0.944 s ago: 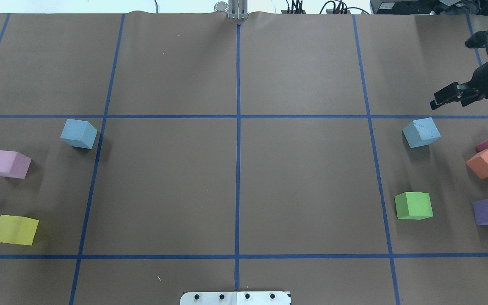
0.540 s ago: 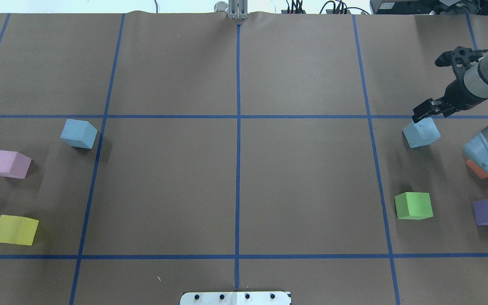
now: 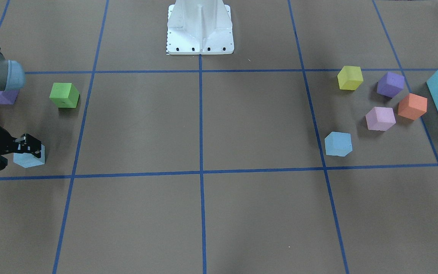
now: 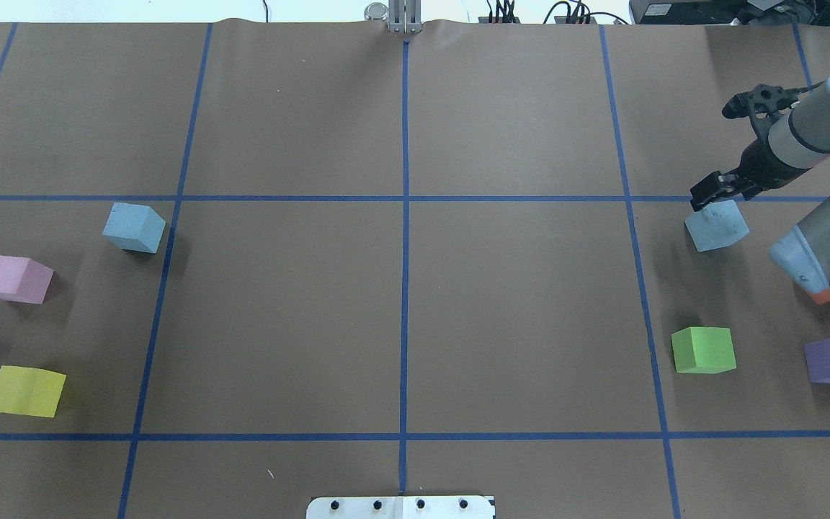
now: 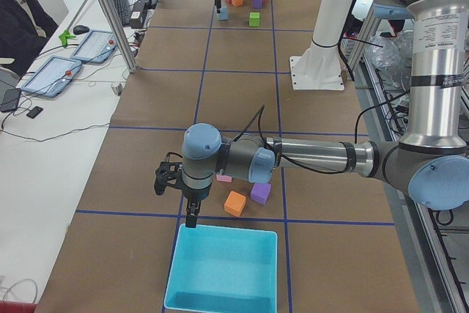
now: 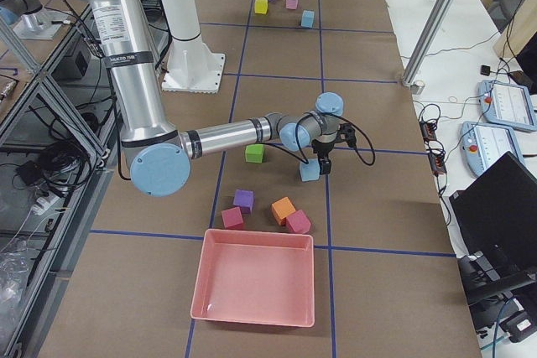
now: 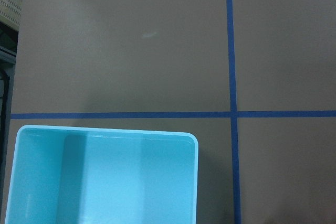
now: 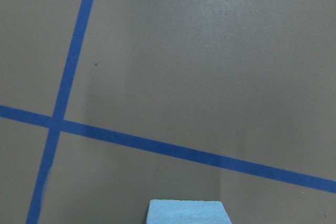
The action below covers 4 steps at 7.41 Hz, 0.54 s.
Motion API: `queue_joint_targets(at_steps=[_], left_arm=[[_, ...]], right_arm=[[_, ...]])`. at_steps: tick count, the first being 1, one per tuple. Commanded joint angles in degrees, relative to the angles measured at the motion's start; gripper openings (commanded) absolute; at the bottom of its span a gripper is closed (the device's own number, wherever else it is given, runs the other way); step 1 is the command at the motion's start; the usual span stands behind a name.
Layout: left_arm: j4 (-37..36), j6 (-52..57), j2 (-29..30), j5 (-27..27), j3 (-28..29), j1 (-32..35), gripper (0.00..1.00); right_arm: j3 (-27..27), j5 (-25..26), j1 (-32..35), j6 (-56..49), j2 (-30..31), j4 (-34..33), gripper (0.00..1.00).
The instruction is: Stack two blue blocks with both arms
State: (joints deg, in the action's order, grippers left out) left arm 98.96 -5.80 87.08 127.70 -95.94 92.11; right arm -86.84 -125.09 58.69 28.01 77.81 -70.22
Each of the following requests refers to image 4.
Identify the right orange foam block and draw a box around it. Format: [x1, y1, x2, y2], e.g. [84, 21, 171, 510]
[803, 287, 830, 305]

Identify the light pink foam block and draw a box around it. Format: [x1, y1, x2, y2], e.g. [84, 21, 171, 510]
[0, 255, 55, 303]

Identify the light blue block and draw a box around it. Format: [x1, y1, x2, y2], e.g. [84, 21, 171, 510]
[683, 200, 750, 252]
[102, 203, 166, 254]

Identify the yellow foam block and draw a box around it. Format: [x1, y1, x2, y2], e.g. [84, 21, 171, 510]
[0, 365, 66, 418]

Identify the aluminium frame post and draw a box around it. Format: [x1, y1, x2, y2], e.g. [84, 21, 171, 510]
[386, 0, 424, 34]

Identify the green foam block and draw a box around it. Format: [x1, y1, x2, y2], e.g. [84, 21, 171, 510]
[671, 327, 737, 374]

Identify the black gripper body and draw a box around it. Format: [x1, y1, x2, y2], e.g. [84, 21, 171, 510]
[731, 138, 805, 197]

